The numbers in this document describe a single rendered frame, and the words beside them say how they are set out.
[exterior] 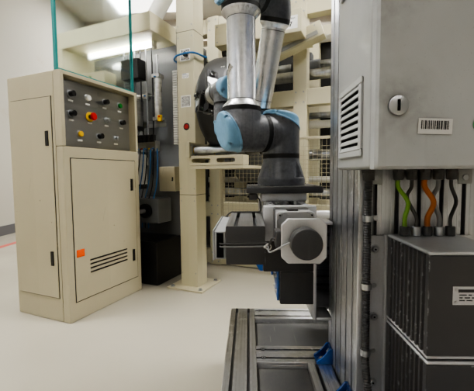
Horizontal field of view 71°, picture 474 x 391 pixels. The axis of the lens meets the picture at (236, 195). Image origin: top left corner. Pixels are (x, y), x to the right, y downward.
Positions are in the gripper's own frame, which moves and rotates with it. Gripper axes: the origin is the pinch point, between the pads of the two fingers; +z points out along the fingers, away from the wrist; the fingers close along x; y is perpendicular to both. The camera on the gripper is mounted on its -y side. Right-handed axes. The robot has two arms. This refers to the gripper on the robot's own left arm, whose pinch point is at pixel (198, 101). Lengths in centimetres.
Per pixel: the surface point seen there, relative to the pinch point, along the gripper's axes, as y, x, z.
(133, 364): 110, -16, -3
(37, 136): 20, -65, 59
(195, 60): -43, 14, 70
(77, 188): 44, -44, 52
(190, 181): 34, 21, 72
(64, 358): 113, -41, 13
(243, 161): 19, 40, 36
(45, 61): -128, -120, 459
